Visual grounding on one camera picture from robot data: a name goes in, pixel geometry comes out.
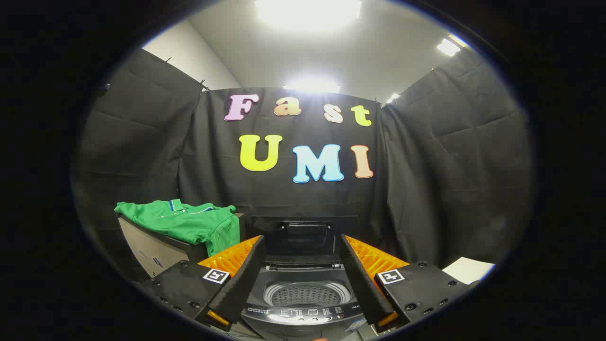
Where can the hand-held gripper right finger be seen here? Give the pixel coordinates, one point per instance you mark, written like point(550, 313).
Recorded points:
point(362, 279)

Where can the ceiling light panel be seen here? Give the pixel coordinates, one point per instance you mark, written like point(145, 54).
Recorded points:
point(307, 12)
point(312, 86)
point(448, 46)

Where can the dark grey washing machine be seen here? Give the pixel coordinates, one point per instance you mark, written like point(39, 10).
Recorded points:
point(307, 313)

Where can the green polo shirt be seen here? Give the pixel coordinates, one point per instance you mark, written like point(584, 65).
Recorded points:
point(189, 222)

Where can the black backdrop cloth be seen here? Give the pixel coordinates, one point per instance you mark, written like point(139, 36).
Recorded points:
point(426, 189)

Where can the grey cabinet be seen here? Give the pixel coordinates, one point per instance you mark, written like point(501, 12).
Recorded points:
point(151, 248)

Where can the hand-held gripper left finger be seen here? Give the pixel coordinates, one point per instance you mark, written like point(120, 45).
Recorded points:
point(244, 279)

